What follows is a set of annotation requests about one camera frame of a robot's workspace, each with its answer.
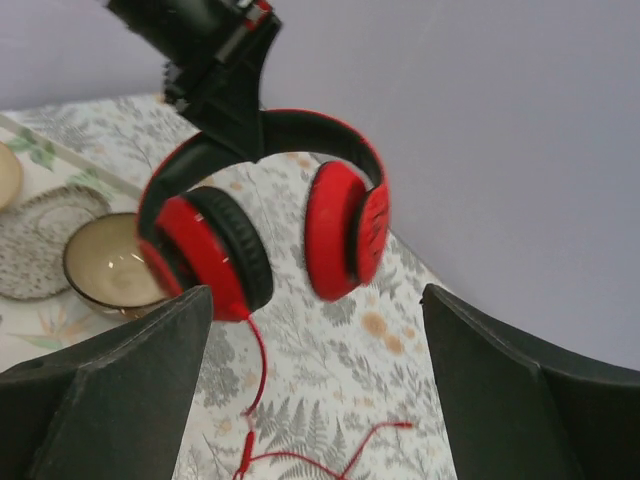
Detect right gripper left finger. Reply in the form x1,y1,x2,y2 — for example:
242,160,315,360
1,287,214,480

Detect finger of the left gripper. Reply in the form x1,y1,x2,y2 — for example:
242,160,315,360
163,29,279,161

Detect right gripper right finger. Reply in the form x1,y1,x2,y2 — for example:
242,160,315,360
421,284,639,479

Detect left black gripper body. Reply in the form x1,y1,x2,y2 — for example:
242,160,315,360
104,0,282,90

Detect red headphone cable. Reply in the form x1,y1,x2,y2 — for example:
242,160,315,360
233,304,415,480

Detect red black headphones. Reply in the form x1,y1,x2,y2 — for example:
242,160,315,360
136,109,391,322

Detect floral serving tray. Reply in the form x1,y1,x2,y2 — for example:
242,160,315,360
1,116,141,369

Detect beige ceramic bowl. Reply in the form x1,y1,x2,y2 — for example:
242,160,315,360
62,212,167,320

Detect speckled grey saucer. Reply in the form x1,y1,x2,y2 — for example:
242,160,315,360
1,184,111,301

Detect yellow bird plate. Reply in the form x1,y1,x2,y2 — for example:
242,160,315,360
0,143,23,210

